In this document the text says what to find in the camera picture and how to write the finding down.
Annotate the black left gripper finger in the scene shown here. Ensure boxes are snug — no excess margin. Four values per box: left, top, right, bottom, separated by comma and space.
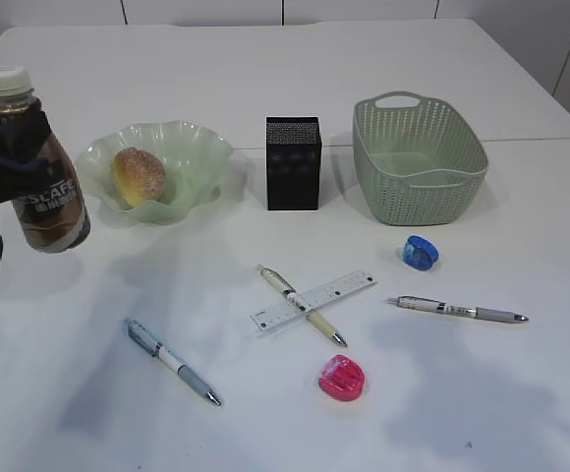
0, 108, 51, 204

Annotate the brown Nescafe coffee bottle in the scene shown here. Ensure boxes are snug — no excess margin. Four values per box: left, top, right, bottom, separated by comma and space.
0, 66, 90, 254

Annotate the golden bread roll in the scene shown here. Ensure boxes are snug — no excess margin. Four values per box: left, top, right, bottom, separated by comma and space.
111, 147, 166, 207

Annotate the blue pencil sharpener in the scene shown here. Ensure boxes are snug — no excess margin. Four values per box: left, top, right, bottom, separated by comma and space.
401, 235, 439, 271

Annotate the clear plastic ruler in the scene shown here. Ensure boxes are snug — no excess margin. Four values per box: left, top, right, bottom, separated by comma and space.
251, 270, 377, 333

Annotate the pink pencil sharpener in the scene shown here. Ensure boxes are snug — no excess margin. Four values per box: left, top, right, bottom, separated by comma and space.
317, 354, 366, 402

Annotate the white grey pen right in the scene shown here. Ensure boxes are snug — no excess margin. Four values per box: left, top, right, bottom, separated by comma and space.
386, 296, 530, 325

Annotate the green glass ruffled plate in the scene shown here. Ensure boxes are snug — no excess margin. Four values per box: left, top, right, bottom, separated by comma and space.
76, 121, 233, 224

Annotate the white pen grey grip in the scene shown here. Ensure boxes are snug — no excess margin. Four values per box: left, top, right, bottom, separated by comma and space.
125, 319, 222, 406

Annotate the green plastic woven basket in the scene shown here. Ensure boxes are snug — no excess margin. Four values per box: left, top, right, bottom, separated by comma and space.
352, 91, 489, 226

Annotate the black mesh pen holder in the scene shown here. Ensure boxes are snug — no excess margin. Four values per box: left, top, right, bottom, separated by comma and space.
265, 117, 322, 211

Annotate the cream barrel pen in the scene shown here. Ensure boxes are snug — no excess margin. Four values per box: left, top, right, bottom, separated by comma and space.
257, 265, 348, 348

